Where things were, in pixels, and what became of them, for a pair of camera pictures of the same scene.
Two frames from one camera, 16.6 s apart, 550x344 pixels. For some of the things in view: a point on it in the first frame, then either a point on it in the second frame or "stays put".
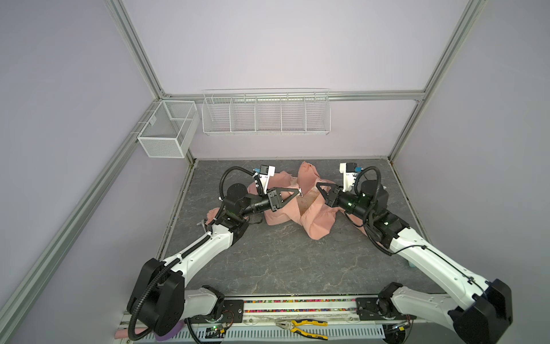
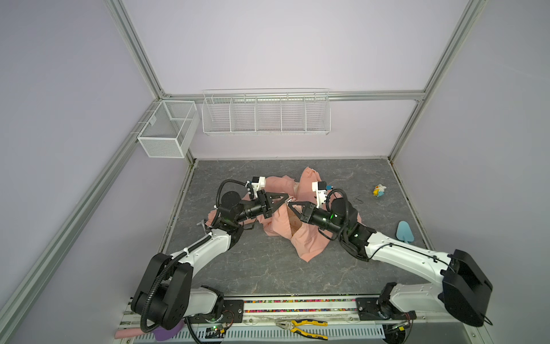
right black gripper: x=335 y=197 -> x=309 y=213
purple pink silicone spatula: x=124 y=333 stays put
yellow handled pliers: x=291 y=325 stays put
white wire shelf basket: x=266 y=111 stays put
